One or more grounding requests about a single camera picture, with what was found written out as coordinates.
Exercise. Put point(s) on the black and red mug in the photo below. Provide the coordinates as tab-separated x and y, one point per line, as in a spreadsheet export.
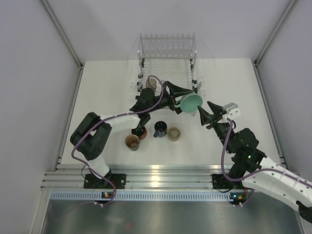
141	132

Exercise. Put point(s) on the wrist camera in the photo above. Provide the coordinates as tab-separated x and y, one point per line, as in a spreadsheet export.
159	87
231	110

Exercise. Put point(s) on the teal green cup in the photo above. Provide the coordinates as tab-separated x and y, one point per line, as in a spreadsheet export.
189	103

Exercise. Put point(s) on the brown mug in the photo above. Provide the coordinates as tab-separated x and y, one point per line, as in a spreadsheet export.
132	142

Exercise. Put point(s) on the olive grey mug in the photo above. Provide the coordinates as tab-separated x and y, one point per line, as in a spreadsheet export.
151	83

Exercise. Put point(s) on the metal wire dish rack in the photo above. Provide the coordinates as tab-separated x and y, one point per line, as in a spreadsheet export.
167	57

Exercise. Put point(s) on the right aluminium frame post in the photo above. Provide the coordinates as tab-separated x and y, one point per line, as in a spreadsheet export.
291	4

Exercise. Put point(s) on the left aluminium frame post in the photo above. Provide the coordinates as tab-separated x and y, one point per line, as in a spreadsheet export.
61	32

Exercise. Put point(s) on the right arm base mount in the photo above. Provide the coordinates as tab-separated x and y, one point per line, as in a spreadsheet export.
221	183

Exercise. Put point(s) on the aluminium frame post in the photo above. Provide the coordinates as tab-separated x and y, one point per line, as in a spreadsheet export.
61	32
291	4

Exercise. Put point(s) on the slotted cable duct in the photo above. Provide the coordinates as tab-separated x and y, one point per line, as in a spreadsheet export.
142	196

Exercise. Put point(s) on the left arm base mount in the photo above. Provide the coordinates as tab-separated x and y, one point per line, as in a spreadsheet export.
93	182

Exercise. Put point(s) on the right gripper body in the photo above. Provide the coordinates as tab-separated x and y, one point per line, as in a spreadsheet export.
220	128

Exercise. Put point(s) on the dark blue mug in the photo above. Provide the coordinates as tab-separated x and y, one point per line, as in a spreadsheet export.
160	128

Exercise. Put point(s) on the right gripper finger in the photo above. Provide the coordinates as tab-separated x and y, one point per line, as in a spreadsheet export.
205	117
216	109

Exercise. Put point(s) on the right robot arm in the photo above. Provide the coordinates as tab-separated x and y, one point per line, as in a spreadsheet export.
242	162

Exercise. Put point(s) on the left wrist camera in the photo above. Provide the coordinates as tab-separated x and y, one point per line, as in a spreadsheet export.
159	87

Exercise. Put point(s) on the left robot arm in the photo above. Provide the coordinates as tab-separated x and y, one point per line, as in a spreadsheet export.
91	135

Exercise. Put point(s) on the aluminium rail base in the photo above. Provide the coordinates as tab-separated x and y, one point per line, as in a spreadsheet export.
138	177

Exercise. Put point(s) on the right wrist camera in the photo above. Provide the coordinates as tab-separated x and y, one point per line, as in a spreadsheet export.
231	110

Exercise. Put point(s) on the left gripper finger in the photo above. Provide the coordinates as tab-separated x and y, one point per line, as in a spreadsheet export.
174	106
176	91

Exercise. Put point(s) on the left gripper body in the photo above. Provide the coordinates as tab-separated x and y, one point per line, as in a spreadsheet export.
166	100

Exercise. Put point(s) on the beige speckled cup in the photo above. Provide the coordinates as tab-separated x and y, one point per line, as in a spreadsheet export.
173	134

